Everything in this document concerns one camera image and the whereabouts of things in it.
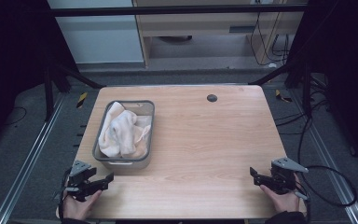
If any grey plastic basket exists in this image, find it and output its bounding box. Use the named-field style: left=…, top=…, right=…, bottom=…
left=91, top=99, right=156, bottom=171

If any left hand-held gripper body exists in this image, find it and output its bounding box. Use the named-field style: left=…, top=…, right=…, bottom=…
left=64, top=160, right=98, bottom=203

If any dark curtain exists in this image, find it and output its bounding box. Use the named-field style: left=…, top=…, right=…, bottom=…
left=287, top=0, right=358, bottom=175
left=0, top=0, right=76, bottom=157

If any person's right hand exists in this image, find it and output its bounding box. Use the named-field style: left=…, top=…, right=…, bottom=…
left=259, top=173, right=303, bottom=215

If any light wooden desk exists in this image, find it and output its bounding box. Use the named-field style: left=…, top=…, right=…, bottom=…
left=132, top=0, right=306, bottom=68

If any metal floor rail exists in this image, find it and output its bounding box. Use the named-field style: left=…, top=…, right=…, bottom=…
left=290, top=89, right=358, bottom=224
left=0, top=92, right=67, bottom=224

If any black metal stand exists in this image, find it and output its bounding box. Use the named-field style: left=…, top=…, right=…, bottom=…
left=42, top=61, right=105, bottom=123
left=248, top=60, right=313, bottom=117

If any white cabinet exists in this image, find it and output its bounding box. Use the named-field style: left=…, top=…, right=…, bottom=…
left=47, top=0, right=145, bottom=65

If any yellow and black tape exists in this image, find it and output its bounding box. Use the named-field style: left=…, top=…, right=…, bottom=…
left=76, top=91, right=89, bottom=109
left=274, top=89, right=293, bottom=104

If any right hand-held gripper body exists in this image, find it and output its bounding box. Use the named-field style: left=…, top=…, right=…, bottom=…
left=269, top=156, right=310, bottom=196

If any white fluffy towel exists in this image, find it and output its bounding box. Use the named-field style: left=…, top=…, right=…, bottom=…
left=98, top=101, right=140, bottom=159

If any black horizontal bar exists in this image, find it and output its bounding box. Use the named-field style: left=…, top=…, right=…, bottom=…
left=47, top=4, right=310, bottom=17

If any black floor cable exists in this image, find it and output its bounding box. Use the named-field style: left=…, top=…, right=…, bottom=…
left=274, top=98, right=328, bottom=136
left=4, top=105, right=28, bottom=126

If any cream cloth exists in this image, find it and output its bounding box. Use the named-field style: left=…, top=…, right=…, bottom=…
left=130, top=115, right=153, bottom=159

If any black hanging cable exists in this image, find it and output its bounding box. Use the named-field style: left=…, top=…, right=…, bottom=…
left=249, top=11, right=291, bottom=67

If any person's left hand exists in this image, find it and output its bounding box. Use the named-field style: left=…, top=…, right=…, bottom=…
left=62, top=189, right=103, bottom=221

